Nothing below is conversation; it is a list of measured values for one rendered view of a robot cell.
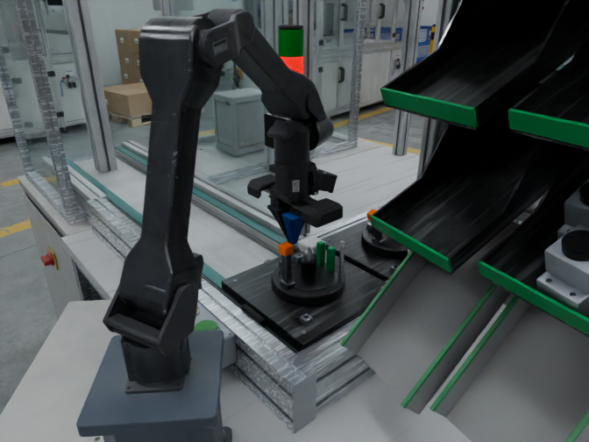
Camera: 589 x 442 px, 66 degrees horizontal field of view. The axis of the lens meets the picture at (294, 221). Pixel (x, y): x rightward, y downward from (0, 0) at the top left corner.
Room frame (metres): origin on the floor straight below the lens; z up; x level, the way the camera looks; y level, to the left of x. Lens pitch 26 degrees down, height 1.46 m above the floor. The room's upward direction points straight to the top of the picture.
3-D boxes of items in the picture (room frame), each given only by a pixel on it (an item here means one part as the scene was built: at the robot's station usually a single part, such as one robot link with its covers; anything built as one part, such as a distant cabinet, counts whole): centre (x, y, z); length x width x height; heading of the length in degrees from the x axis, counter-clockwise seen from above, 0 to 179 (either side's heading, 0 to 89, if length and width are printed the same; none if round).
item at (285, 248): (0.71, 0.01, 1.04); 0.04 x 0.02 x 0.08; 130
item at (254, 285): (0.74, -0.03, 0.96); 0.24 x 0.24 x 0.02; 40
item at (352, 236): (0.90, -0.22, 1.01); 0.24 x 0.24 x 0.13; 40
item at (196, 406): (0.41, 0.16, 0.96); 0.15 x 0.15 x 0.20; 5
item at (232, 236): (0.98, 0.15, 0.91); 0.84 x 0.28 x 0.10; 40
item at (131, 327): (0.42, 0.16, 1.15); 0.09 x 0.07 x 0.06; 62
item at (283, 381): (0.85, 0.27, 0.91); 0.89 x 0.06 x 0.11; 40
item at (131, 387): (0.41, 0.16, 1.09); 0.07 x 0.07 x 0.06; 5
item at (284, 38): (0.96, 0.01, 1.38); 0.05 x 0.05 x 0.05
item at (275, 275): (0.74, -0.03, 0.98); 0.14 x 0.14 x 0.02
